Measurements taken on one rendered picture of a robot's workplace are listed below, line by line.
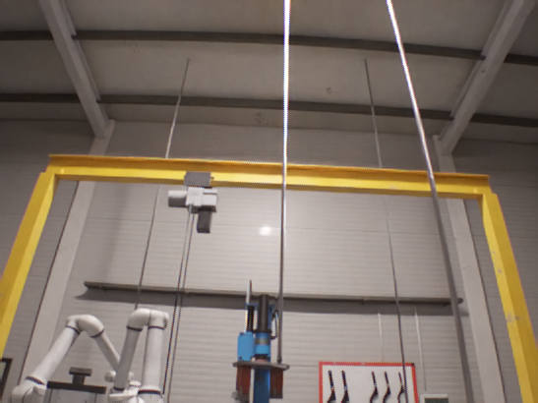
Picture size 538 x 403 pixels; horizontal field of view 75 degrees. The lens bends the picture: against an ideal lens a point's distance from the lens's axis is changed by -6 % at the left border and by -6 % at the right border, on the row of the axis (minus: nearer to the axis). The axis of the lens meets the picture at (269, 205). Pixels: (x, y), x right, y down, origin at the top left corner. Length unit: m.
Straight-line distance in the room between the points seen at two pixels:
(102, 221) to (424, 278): 5.73
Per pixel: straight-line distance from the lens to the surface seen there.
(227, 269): 6.37
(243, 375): 3.87
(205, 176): 4.26
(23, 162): 8.78
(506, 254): 4.63
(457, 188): 4.87
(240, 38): 6.56
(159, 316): 2.84
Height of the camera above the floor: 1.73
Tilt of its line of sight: 29 degrees up
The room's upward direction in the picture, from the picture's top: 2 degrees clockwise
